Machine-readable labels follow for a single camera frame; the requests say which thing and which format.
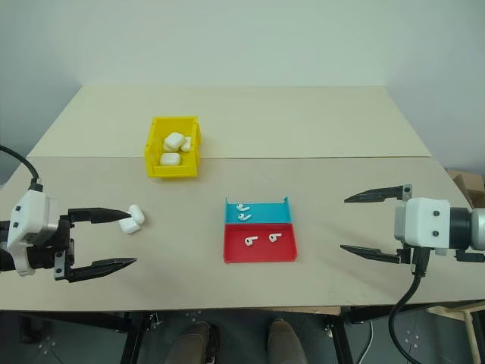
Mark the yellow plastic bin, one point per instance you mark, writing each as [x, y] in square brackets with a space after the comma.
[156, 163]

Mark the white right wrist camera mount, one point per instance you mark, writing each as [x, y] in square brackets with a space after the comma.
[421, 223]

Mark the blue plastic tray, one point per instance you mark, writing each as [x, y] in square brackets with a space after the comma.
[271, 213]

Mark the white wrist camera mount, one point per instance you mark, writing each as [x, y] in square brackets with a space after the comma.
[29, 216]
[421, 223]

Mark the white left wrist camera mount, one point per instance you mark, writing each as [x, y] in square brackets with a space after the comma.
[29, 216]

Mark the dark rounded shape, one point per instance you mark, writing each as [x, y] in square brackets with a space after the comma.
[191, 343]

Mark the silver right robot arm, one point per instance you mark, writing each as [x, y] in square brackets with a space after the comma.
[471, 229]

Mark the brown cardboard box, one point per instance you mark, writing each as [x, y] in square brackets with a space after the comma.
[466, 186]

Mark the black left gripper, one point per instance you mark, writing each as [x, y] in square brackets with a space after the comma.
[45, 256]

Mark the red plastic tray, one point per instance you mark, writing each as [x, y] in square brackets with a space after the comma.
[265, 250]

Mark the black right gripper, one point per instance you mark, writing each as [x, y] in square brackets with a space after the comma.
[404, 255]

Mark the light wooden frame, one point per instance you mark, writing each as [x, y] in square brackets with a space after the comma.
[468, 309]

